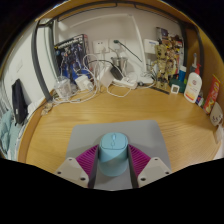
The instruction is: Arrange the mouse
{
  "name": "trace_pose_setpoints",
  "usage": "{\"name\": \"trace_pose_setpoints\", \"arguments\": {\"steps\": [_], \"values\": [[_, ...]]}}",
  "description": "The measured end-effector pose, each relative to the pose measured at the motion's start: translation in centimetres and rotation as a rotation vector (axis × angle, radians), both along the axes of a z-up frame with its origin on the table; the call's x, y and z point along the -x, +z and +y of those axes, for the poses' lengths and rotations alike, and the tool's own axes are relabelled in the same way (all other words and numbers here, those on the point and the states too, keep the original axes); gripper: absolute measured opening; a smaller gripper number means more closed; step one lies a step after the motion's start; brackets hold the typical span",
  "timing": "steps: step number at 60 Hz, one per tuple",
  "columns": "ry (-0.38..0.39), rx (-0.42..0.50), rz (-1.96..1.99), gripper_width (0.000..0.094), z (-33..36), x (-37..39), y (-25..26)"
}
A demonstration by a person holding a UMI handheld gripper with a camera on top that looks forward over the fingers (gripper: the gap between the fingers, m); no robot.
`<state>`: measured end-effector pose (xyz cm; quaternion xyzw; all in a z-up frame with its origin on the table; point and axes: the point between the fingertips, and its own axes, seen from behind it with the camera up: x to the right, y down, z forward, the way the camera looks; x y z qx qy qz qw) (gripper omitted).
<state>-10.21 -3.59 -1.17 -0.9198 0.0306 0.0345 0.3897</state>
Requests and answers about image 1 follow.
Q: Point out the blue robot model box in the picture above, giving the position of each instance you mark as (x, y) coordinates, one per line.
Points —
(71, 58)

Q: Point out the grey metal frame post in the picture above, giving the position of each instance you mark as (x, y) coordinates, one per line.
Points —
(38, 63)

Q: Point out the metal cup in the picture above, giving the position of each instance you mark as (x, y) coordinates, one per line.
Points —
(119, 63)

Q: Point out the white wall outlet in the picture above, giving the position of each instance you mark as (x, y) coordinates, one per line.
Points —
(100, 46)

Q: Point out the light blue computer mouse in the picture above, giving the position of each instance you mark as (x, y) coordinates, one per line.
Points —
(113, 153)

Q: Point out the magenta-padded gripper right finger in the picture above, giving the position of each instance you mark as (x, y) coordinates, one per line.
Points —
(141, 163)

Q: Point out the small white desk clock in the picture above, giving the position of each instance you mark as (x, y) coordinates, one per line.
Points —
(175, 88)

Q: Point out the white pump lotion bottle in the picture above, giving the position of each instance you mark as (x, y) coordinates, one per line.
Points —
(193, 86)

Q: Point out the black power adapter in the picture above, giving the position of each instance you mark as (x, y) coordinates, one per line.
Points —
(116, 72)

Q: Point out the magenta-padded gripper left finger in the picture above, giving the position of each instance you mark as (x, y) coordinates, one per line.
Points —
(85, 163)

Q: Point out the black backpack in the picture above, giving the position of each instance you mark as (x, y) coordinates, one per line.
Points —
(19, 101)

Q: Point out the teal blanket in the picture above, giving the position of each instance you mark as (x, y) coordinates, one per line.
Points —
(5, 130)

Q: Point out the clear plastic jar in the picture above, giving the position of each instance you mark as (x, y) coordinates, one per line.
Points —
(63, 88)

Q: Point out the white wall box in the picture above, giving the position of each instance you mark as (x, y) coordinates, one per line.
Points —
(150, 46)

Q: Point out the white power strip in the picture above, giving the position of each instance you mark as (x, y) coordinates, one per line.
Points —
(126, 82)

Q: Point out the blue bottle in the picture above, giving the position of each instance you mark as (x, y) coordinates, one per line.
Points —
(182, 73)

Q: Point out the grey mouse pad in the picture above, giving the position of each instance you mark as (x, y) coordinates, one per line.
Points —
(133, 131)

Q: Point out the gold robot figure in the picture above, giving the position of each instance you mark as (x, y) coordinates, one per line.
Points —
(165, 65)

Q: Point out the white charger block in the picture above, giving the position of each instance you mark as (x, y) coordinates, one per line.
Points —
(83, 82)

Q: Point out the white mug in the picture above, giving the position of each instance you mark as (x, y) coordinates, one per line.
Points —
(216, 115)

